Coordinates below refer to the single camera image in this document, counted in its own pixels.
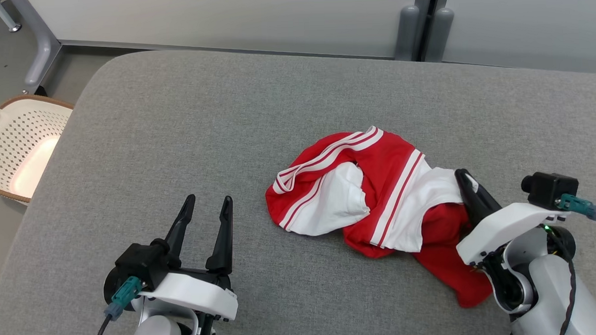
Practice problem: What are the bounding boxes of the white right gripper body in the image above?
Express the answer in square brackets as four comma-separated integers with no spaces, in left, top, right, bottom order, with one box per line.
[454,201,573,268]

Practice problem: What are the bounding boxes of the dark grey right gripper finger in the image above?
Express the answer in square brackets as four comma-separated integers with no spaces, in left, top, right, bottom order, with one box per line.
[472,179,503,218]
[454,168,488,230]

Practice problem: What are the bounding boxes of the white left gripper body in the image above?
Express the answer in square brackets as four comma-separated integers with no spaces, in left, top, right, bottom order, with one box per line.
[138,263,240,335]

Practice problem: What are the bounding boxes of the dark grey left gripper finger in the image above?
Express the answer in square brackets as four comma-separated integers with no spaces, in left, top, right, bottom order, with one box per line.
[203,195,236,277]
[162,194,199,269]

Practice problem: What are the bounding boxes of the red white striped garment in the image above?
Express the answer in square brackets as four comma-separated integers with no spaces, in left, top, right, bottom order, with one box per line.
[263,122,495,316]

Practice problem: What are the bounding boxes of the white perforated laundry basket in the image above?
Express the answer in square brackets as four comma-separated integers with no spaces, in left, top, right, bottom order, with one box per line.
[0,93,78,206]

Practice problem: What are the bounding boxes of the grey curved furniture leg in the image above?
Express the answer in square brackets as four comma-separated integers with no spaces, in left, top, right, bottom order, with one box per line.
[8,0,64,97]

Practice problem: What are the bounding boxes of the thin grey metal leg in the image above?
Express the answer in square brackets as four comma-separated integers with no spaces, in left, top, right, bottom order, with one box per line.
[0,0,23,34]

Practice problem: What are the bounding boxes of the teal left camera cable connector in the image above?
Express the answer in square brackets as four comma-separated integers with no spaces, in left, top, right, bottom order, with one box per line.
[103,276,144,322]

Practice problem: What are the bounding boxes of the teal camera cable connector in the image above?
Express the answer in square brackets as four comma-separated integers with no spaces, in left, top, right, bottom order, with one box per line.
[103,276,144,322]
[557,192,596,225]

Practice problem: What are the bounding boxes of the teal right camera cable connector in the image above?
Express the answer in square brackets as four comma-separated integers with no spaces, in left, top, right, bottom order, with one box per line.
[557,192,596,225]

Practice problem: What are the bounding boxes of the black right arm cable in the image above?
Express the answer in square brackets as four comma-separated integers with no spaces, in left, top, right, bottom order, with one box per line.
[547,225,581,335]

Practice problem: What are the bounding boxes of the grey cylinder post foot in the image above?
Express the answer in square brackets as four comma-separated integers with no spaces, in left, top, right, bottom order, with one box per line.
[393,4,422,62]
[423,7,457,63]

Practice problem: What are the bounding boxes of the grey metal partition post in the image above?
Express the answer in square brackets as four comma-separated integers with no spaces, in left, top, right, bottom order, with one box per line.
[415,0,454,62]

